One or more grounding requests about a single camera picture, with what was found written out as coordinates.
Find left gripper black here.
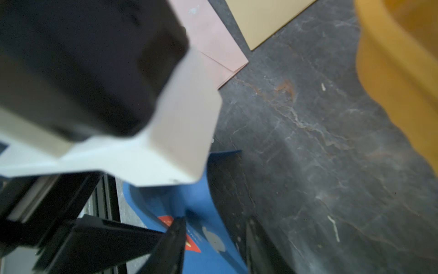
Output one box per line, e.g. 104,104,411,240
1,1,189,142

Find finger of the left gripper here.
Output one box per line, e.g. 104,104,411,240
0,172,165,274

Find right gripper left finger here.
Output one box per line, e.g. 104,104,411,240
137,218,187,274

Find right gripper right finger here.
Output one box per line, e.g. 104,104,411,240
245,216,295,274

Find navy blue envelope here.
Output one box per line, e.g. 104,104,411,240
123,150,248,274

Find yellow plastic storage box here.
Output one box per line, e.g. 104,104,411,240
355,1,438,170

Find pink envelope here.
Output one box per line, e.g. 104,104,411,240
168,0,249,89

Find tan kraft envelope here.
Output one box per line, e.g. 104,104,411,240
226,0,315,50

